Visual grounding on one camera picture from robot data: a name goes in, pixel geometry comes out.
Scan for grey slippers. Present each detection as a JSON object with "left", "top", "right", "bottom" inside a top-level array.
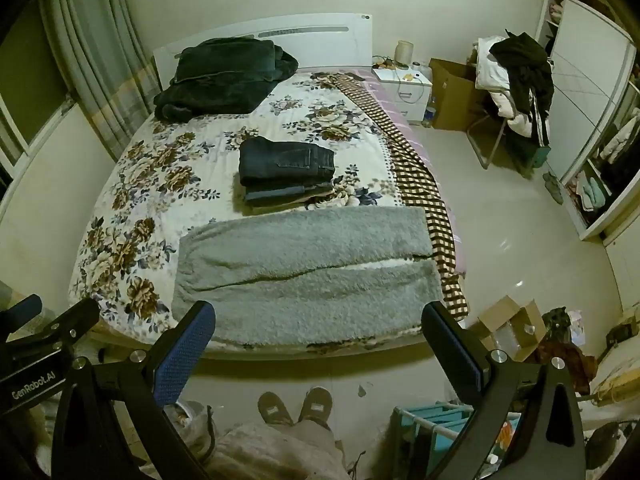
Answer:
[{"left": 542, "top": 172, "right": 565, "bottom": 205}]

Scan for white clothes pile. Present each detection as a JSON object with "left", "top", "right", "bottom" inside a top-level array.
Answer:
[{"left": 475, "top": 36, "right": 533, "bottom": 137}]

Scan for white nightstand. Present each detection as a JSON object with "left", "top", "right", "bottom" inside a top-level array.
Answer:
[{"left": 374, "top": 66, "right": 433, "bottom": 126}]

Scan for white plastic bag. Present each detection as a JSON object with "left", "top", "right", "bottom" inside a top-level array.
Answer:
[{"left": 165, "top": 400, "right": 217, "bottom": 461}]

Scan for white headboard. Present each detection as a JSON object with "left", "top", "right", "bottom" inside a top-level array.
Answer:
[{"left": 152, "top": 12, "right": 375, "bottom": 88}]

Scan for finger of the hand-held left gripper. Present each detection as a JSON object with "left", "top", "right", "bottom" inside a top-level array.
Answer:
[
  {"left": 5, "top": 298, "right": 101, "bottom": 356},
  {"left": 0, "top": 294, "right": 43, "bottom": 333}
]

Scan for person's left shoe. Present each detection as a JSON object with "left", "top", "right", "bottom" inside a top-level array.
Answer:
[{"left": 257, "top": 392, "right": 295, "bottom": 427}]

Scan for grey fluffy pants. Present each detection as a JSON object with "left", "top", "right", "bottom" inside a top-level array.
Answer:
[{"left": 175, "top": 206, "right": 446, "bottom": 348}]

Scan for person's right shoe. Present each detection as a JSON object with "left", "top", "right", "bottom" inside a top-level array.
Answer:
[{"left": 299, "top": 386, "right": 333, "bottom": 430}]

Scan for brown checkered blanket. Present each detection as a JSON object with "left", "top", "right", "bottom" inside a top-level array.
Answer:
[{"left": 312, "top": 72, "right": 468, "bottom": 317}]

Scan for large cardboard box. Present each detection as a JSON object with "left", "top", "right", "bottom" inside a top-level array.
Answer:
[{"left": 429, "top": 57, "right": 488, "bottom": 132}]

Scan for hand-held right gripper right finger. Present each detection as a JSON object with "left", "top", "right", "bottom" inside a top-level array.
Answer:
[{"left": 421, "top": 301, "right": 586, "bottom": 480}]

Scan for person's shoe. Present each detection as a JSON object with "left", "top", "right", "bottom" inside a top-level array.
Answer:
[
  {"left": 257, "top": 392, "right": 295, "bottom": 427},
  {"left": 299, "top": 386, "right": 333, "bottom": 430}
]

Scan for person's legs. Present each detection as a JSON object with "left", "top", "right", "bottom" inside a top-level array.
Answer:
[{"left": 210, "top": 420, "right": 351, "bottom": 480}]

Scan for grey striped curtain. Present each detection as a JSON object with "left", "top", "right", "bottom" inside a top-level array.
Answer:
[{"left": 37, "top": 0, "right": 161, "bottom": 133}]

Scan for pink bed sheet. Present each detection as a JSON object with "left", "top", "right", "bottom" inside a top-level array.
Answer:
[{"left": 350, "top": 65, "right": 468, "bottom": 281}]

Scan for dark green blanket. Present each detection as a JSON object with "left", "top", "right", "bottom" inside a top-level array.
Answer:
[{"left": 153, "top": 37, "right": 300, "bottom": 122}]

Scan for folded dark jeans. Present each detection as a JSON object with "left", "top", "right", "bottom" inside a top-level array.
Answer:
[{"left": 239, "top": 137, "right": 336, "bottom": 186}]

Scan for blue storage rack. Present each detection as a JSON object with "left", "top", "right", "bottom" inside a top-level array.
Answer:
[{"left": 392, "top": 402, "right": 501, "bottom": 480}]

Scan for folded blue pants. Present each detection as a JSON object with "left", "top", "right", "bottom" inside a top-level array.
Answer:
[{"left": 244, "top": 179, "right": 346, "bottom": 208}]

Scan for black jacket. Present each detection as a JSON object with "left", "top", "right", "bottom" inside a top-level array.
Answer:
[{"left": 489, "top": 32, "right": 555, "bottom": 147}]

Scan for folding chair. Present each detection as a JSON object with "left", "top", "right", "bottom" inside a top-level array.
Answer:
[{"left": 467, "top": 110, "right": 551, "bottom": 171}]

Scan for dark red clothes pile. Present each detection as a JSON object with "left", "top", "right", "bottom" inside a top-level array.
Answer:
[{"left": 537, "top": 307, "right": 598, "bottom": 393}]

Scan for white wardrobe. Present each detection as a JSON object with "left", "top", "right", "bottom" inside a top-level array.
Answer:
[{"left": 535, "top": 0, "right": 640, "bottom": 241}]

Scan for open small cardboard box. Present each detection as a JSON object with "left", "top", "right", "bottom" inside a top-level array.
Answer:
[{"left": 472, "top": 295, "right": 548, "bottom": 363}]

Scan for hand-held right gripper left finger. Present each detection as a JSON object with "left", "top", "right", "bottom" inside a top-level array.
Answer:
[{"left": 50, "top": 301, "right": 217, "bottom": 480}]

